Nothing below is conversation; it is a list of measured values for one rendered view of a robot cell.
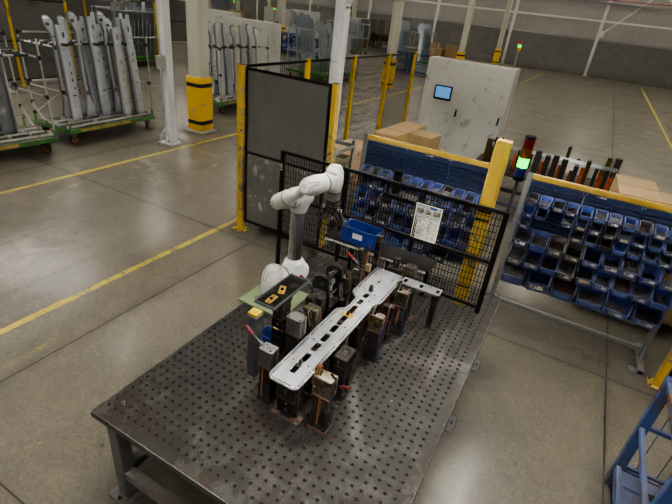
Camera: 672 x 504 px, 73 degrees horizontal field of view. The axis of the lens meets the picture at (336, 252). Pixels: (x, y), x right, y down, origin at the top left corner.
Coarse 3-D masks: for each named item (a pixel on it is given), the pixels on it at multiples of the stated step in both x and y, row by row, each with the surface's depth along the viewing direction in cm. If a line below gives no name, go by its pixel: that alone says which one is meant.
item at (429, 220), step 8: (416, 200) 342; (416, 208) 344; (424, 208) 341; (432, 208) 338; (440, 208) 335; (416, 216) 346; (424, 216) 343; (432, 216) 340; (440, 216) 337; (416, 224) 349; (424, 224) 346; (432, 224) 342; (440, 224) 339; (416, 232) 352; (424, 232) 348; (432, 232) 345; (424, 240) 351; (432, 240) 347
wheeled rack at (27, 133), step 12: (36, 48) 686; (12, 72) 749; (12, 84) 754; (48, 96) 721; (24, 120) 787; (0, 132) 732; (24, 132) 743; (36, 132) 754; (48, 132) 754; (0, 144) 692; (12, 144) 699; (24, 144) 714; (36, 144) 728; (48, 144) 751
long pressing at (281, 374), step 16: (384, 272) 333; (368, 288) 312; (384, 288) 314; (352, 304) 293; (368, 304) 295; (336, 320) 276; (352, 320) 278; (320, 336) 261; (336, 336) 263; (304, 352) 248; (320, 352) 249; (288, 368) 236; (304, 368) 237; (288, 384) 226
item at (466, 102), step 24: (432, 72) 862; (456, 72) 841; (480, 72) 822; (504, 72) 803; (432, 96) 878; (456, 96) 857; (480, 96) 837; (504, 96) 817; (432, 120) 896; (456, 120) 873; (480, 120) 852; (504, 120) 851; (456, 144) 890; (480, 144) 868
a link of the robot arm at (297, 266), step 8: (304, 200) 312; (312, 200) 319; (296, 208) 313; (304, 208) 315; (296, 216) 318; (304, 216) 323; (296, 224) 321; (296, 232) 324; (296, 240) 327; (288, 248) 334; (296, 248) 330; (288, 256) 336; (296, 256) 333; (288, 264) 335; (296, 264) 334; (304, 264) 340; (288, 272) 334; (296, 272) 336; (304, 272) 343
